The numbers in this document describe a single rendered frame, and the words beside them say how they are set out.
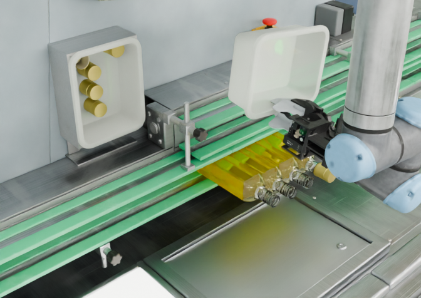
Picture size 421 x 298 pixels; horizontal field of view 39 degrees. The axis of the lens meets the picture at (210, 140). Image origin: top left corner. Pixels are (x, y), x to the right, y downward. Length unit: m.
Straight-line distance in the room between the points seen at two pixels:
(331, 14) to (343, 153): 0.96
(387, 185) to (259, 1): 0.76
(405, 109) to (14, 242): 0.75
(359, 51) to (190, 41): 0.71
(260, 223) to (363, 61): 0.70
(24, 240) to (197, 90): 0.55
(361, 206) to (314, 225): 0.19
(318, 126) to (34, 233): 0.59
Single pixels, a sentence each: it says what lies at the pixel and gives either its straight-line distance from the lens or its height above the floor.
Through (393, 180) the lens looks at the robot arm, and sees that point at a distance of 1.06.
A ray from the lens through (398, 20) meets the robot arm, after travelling 0.86.
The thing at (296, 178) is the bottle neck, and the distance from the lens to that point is 1.41.
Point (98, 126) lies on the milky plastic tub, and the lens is 1.37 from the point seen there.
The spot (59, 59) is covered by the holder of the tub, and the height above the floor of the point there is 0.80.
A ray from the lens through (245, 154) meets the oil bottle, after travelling 1.44.
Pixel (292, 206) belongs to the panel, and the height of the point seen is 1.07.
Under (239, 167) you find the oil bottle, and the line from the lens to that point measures 1.39.
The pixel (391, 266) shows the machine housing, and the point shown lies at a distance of 1.42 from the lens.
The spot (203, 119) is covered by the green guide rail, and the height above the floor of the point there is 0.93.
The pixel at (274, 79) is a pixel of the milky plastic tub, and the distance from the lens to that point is 1.30.
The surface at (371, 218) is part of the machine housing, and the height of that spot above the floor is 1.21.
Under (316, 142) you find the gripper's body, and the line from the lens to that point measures 1.11.
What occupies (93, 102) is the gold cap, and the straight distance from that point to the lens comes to 1.33.
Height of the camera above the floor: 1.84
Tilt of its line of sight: 40 degrees down
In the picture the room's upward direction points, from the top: 120 degrees clockwise
